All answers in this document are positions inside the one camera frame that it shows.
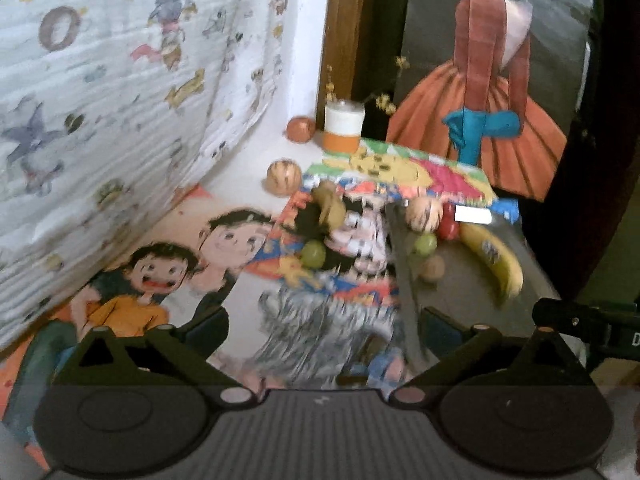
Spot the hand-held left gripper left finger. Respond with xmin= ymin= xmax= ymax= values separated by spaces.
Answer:
xmin=52 ymin=305 xmax=258 ymax=407

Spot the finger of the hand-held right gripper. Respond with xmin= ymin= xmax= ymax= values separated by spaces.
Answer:
xmin=531 ymin=298 xmax=613 ymax=348

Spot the small striped pepino melon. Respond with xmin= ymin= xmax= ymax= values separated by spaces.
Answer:
xmin=266 ymin=159 xmax=303 ymax=196

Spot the wall poster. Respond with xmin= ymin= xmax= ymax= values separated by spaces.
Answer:
xmin=385 ymin=0 xmax=594 ymax=204

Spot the cartoon boys printed cloth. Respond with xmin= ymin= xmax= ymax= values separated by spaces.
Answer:
xmin=0 ymin=185 xmax=291 ymax=461

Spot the brown wooden door frame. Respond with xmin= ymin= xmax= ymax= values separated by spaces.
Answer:
xmin=316 ymin=0 xmax=373 ymax=121

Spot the white and orange jar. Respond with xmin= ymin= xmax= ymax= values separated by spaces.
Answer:
xmin=322 ymin=100 xmax=365 ymax=154

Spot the yellow banana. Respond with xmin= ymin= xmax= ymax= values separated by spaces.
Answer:
xmin=459 ymin=221 xmax=524 ymax=307

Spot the red apple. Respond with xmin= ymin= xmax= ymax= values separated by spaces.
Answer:
xmin=285 ymin=116 xmax=317 ymax=143

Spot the metal tray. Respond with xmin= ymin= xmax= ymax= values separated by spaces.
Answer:
xmin=384 ymin=200 xmax=568 ymax=363

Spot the large striped pepino melon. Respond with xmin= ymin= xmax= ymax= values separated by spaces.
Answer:
xmin=405 ymin=197 xmax=444 ymax=233

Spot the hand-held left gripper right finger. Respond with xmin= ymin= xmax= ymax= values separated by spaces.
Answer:
xmin=387 ymin=307 xmax=598 ymax=406

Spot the lumpy yellow-brown fruit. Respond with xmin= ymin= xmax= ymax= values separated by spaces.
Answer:
xmin=317 ymin=195 xmax=347 ymax=233

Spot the dried yellow flower sprig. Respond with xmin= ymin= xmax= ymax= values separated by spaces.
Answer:
xmin=322 ymin=56 xmax=412 ymax=117

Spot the white cartoon printed blanket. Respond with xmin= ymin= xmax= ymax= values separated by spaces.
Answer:
xmin=0 ymin=0 xmax=313 ymax=348

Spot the yellow bear printed cloth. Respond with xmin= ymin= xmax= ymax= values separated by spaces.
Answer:
xmin=307 ymin=137 xmax=521 ymax=221

